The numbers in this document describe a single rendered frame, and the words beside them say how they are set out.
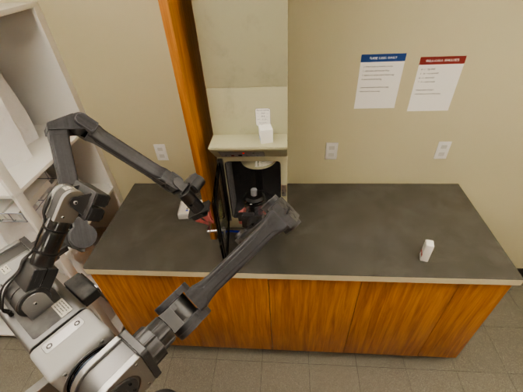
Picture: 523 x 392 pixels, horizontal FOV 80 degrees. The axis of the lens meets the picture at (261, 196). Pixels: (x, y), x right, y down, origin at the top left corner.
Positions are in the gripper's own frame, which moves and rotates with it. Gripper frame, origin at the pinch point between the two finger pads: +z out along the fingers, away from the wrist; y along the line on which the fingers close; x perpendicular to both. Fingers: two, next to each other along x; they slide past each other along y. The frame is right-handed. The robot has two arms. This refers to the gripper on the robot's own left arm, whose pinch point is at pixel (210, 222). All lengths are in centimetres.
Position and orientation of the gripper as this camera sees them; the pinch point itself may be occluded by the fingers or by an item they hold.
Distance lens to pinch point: 140.2
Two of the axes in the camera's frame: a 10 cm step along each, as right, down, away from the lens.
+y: -8.9, 3.8, 2.7
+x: 0.3, 6.3, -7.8
